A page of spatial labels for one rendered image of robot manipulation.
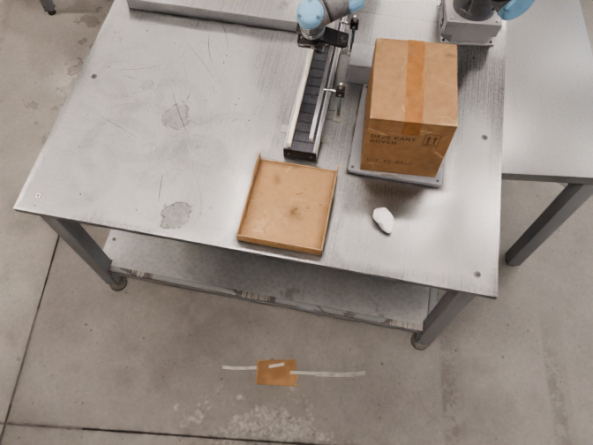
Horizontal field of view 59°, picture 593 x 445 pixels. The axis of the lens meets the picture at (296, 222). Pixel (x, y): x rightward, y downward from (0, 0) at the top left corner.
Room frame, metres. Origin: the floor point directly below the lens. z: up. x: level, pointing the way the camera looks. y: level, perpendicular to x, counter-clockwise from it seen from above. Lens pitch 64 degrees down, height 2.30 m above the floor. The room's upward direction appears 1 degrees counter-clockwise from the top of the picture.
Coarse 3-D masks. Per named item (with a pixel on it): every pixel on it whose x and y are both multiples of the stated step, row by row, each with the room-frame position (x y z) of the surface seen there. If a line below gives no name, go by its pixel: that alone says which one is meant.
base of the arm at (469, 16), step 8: (456, 0) 1.51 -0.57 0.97; (464, 0) 1.48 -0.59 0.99; (472, 0) 1.47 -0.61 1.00; (480, 0) 1.46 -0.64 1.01; (488, 0) 1.46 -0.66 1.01; (456, 8) 1.49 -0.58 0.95; (464, 8) 1.47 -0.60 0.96; (472, 8) 1.45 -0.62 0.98; (480, 8) 1.45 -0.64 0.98; (488, 8) 1.45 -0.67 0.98; (464, 16) 1.45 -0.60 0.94; (472, 16) 1.44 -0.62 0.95; (480, 16) 1.44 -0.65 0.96; (488, 16) 1.45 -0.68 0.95
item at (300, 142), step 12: (312, 60) 1.32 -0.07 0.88; (324, 60) 1.32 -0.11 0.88; (312, 72) 1.26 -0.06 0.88; (312, 84) 1.21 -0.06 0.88; (312, 96) 1.16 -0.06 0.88; (324, 96) 1.16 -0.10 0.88; (300, 108) 1.11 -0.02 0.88; (312, 108) 1.11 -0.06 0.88; (300, 120) 1.06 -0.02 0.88; (312, 120) 1.06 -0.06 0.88; (300, 132) 1.01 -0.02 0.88; (300, 144) 0.97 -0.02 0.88; (312, 144) 0.97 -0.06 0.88
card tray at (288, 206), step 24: (264, 168) 0.91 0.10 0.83; (288, 168) 0.91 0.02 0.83; (312, 168) 0.91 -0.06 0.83; (264, 192) 0.82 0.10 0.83; (288, 192) 0.82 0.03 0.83; (312, 192) 0.81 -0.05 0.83; (264, 216) 0.73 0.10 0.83; (288, 216) 0.73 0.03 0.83; (312, 216) 0.73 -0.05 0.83; (240, 240) 0.65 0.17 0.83; (264, 240) 0.64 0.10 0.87; (288, 240) 0.65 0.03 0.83; (312, 240) 0.65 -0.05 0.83
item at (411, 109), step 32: (384, 64) 1.08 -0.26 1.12; (416, 64) 1.07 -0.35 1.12; (448, 64) 1.07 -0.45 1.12; (384, 96) 0.96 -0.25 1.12; (416, 96) 0.96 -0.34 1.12; (448, 96) 0.96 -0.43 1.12; (384, 128) 0.88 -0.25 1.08; (416, 128) 0.87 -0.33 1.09; (448, 128) 0.86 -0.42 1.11; (384, 160) 0.88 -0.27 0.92; (416, 160) 0.87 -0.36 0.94
